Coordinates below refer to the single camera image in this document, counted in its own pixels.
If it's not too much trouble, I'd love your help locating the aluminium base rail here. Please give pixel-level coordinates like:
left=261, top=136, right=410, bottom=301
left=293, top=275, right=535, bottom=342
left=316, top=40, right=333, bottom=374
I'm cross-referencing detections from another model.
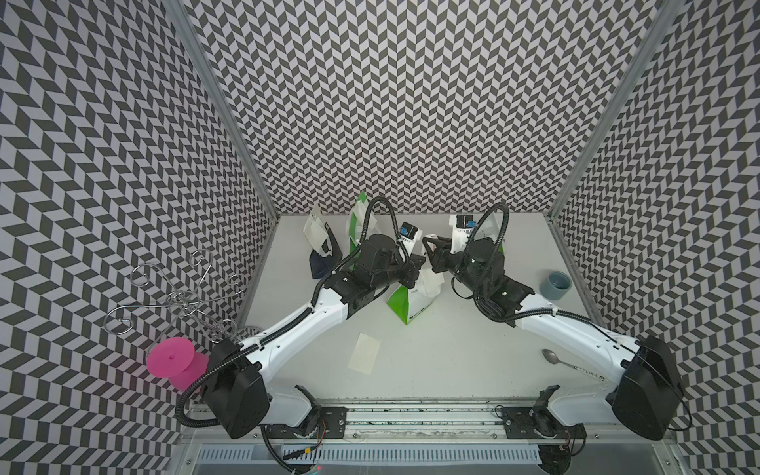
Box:
left=168, top=399, right=690, bottom=474

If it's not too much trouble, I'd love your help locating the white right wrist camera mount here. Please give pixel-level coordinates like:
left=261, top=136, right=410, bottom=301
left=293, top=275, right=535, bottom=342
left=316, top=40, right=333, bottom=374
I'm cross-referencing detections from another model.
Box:
left=449, top=214, right=477, bottom=255

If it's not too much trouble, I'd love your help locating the green white tea bag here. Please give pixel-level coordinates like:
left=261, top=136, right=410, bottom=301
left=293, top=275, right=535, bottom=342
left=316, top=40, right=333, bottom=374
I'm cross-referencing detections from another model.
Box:
left=474, top=212, right=504, bottom=253
left=386, top=284, right=440, bottom=326
left=346, top=191, right=380, bottom=251

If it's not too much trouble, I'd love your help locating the silver spoon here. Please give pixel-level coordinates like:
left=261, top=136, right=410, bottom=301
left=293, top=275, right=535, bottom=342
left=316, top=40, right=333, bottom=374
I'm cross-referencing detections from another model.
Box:
left=541, top=348, right=578, bottom=370

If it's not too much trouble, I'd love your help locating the blue-grey ceramic cup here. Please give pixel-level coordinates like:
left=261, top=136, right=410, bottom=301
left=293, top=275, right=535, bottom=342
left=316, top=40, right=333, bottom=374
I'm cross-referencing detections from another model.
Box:
left=540, top=270, right=573, bottom=302

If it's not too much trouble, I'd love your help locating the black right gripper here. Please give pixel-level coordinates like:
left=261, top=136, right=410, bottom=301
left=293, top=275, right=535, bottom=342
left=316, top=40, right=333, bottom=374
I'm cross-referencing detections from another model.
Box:
left=422, top=234, right=487, bottom=297

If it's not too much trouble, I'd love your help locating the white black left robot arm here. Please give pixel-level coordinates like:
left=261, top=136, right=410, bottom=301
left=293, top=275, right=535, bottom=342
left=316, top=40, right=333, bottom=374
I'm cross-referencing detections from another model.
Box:
left=175, top=221, right=425, bottom=439

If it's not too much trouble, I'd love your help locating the navy and cream tote bag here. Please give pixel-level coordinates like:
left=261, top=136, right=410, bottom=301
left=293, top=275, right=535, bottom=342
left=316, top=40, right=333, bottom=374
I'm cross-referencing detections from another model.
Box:
left=303, top=205, right=342, bottom=279

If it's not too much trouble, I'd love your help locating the pink plastic disc spool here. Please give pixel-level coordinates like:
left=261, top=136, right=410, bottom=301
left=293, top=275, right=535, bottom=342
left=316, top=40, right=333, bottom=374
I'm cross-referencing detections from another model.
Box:
left=146, top=338, right=210, bottom=392

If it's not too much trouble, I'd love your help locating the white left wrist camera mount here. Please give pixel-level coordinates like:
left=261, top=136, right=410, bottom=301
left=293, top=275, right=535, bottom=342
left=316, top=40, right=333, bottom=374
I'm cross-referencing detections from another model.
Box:
left=399, top=222, right=423, bottom=255

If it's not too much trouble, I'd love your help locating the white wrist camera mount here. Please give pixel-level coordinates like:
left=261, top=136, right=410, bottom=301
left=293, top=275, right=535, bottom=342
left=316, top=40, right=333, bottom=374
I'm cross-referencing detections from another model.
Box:
left=449, top=214, right=477, bottom=255
left=399, top=222, right=423, bottom=255

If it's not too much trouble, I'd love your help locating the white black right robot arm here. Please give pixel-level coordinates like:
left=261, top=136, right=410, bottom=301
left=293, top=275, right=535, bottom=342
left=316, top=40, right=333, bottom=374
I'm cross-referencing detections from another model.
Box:
left=422, top=202, right=687, bottom=441

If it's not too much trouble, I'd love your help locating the silver wire rack stand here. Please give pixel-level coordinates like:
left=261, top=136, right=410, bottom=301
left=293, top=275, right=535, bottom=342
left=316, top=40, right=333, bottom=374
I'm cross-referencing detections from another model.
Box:
left=102, top=247, right=247, bottom=344

